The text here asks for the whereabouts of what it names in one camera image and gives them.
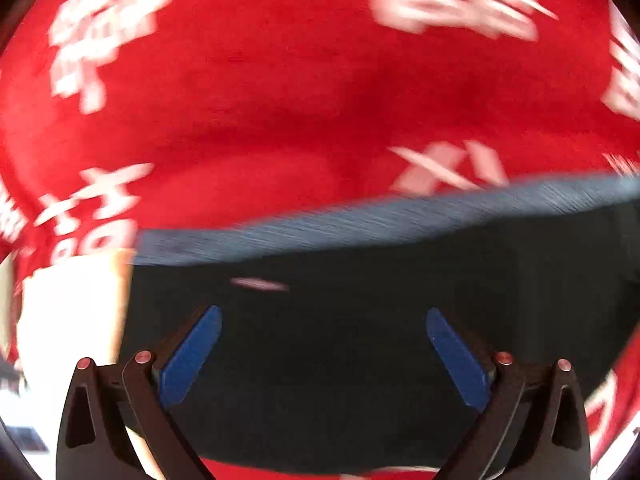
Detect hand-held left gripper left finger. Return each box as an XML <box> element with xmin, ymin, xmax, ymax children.
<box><xmin>54</xmin><ymin>304</ymin><xmax>223</xmax><ymax>480</ymax></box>

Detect red printed blanket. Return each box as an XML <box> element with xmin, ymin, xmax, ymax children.
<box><xmin>0</xmin><ymin>0</ymin><xmax>640</xmax><ymax>480</ymax></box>

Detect black pants with patterned waistband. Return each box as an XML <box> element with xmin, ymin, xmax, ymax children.
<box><xmin>117</xmin><ymin>172</ymin><xmax>640</xmax><ymax>476</ymax></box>

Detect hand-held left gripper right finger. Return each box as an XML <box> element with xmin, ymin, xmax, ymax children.
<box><xmin>425</xmin><ymin>307</ymin><xmax>593</xmax><ymax>480</ymax></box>

